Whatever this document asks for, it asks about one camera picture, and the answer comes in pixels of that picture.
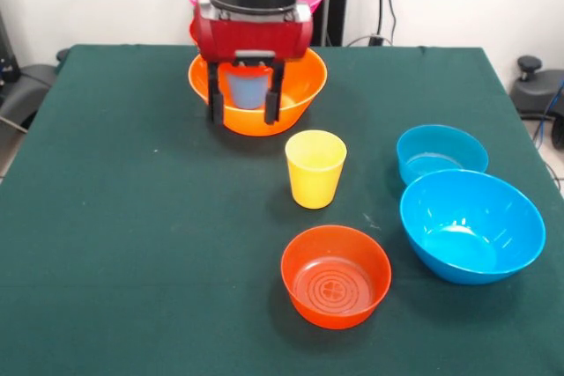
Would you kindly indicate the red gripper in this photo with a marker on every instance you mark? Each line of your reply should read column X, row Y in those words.
column 251, row 37

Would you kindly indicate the blue cup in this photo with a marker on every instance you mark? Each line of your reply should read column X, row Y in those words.
column 247, row 92

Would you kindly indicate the large orange bowl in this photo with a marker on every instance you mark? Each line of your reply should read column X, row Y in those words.
column 304, row 94

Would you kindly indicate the wide red bowl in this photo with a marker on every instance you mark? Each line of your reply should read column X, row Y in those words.
column 193, row 32

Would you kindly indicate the yellow cup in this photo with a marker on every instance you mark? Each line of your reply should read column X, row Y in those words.
column 315, row 182

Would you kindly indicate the small teal blue bowl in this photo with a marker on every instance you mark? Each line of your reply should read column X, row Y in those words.
column 440, row 151

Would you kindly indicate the small red bowl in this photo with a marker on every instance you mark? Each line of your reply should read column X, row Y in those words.
column 335, row 288

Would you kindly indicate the dark green table cloth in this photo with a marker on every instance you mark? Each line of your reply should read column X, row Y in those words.
column 247, row 345

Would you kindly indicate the large blue bowl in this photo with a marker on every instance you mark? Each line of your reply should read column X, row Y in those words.
column 471, row 226

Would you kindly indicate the black pedestal leg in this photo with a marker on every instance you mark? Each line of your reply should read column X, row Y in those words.
column 26, row 85
column 535, row 94

